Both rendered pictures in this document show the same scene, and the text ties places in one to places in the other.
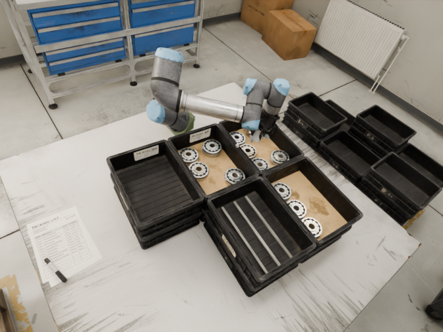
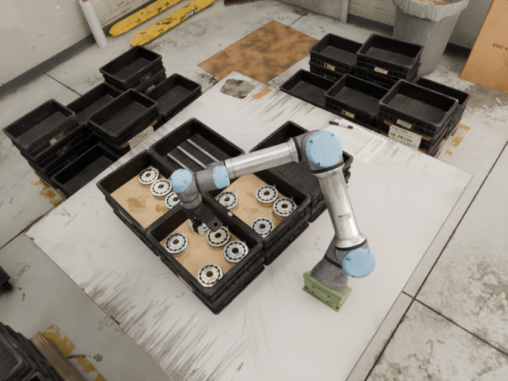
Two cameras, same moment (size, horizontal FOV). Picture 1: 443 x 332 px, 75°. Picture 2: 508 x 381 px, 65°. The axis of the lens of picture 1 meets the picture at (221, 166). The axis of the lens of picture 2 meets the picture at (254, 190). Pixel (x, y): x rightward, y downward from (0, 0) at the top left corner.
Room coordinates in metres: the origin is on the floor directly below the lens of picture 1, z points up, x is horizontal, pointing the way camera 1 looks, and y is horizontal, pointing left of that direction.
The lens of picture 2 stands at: (2.00, 0.08, 2.28)
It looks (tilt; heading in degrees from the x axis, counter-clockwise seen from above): 52 degrees down; 181
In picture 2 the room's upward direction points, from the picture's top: 7 degrees counter-clockwise
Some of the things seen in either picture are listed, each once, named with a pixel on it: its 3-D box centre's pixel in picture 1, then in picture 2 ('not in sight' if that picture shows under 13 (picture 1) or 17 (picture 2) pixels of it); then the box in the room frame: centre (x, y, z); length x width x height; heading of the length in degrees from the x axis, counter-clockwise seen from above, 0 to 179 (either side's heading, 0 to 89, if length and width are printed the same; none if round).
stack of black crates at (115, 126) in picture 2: not in sight; (132, 134); (-0.15, -0.79, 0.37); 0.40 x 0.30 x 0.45; 136
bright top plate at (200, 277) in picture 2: not in sight; (209, 274); (1.27, -0.16, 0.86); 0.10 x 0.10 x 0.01
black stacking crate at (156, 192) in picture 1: (154, 186); (299, 163); (0.74, 0.28, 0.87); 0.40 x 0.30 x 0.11; 41
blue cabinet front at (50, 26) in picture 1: (84, 37); not in sight; (2.29, 1.41, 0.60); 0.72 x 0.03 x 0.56; 136
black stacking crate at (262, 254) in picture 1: (257, 228); (198, 159); (0.64, -0.21, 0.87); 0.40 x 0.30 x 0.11; 41
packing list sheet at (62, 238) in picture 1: (61, 242); (352, 139); (0.46, 0.62, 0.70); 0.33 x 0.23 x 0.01; 46
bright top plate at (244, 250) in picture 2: (236, 138); (235, 251); (1.18, -0.05, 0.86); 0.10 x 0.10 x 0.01
